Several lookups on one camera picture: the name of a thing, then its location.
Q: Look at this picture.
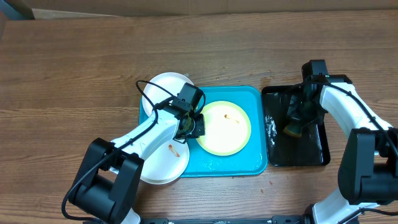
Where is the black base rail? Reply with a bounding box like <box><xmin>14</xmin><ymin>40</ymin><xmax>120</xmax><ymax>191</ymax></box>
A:
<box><xmin>139</xmin><ymin>215</ymin><xmax>313</xmax><ymax>224</ymax></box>

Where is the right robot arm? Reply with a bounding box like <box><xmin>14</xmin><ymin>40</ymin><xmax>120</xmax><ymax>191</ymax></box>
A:
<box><xmin>284</xmin><ymin>75</ymin><xmax>397</xmax><ymax>224</ymax></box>

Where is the yellow-green rimmed plate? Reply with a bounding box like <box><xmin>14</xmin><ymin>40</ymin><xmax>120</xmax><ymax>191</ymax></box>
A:
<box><xmin>197</xmin><ymin>101</ymin><xmax>251</xmax><ymax>156</ymax></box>

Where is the black cable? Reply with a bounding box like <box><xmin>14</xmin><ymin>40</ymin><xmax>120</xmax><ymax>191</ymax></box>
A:
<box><xmin>61</xmin><ymin>80</ymin><xmax>206</xmax><ymax>222</ymax></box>
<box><xmin>289</xmin><ymin>79</ymin><xmax>398</xmax><ymax>162</ymax></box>

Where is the black plastic tray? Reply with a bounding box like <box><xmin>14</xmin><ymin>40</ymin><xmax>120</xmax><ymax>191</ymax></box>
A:
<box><xmin>261</xmin><ymin>85</ymin><xmax>330</xmax><ymax>167</ymax></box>

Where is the teal plastic tray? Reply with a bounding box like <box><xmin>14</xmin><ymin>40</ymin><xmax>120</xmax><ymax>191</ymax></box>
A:
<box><xmin>138</xmin><ymin>85</ymin><xmax>269</xmax><ymax>179</ymax></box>

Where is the white plate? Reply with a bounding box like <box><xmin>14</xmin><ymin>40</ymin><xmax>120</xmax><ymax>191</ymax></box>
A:
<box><xmin>144</xmin><ymin>72</ymin><xmax>193</xmax><ymax>105</ymax></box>
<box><xmin>141</xmin><ymin>140</ymin><xmax>190</xmax><ymax>185</ymax></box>

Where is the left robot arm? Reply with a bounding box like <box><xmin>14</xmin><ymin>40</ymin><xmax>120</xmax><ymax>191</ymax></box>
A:
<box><xmin>61</xmin><ymin>106</ymin><xmax>205</xmax><ymax>223</ymax></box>

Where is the right black cable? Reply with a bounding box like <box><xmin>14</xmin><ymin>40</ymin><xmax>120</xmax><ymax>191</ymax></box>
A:
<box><xmin>289</xmin><ymin>79</ymin><xmax>398</xmax><ymax>162</ymax></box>

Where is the left black cable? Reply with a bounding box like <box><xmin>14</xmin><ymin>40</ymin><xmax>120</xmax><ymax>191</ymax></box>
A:
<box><xmin>61</xmin><ymin>80</ymin><xmax>206</xmax><ymax>222</ymax></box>

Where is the green yellow sponge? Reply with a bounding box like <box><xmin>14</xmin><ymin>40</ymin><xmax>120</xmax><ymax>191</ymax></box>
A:
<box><xmin>283</xmin><ymin>121</ymin><xmax>302</xmax><ymax>138</ymax></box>

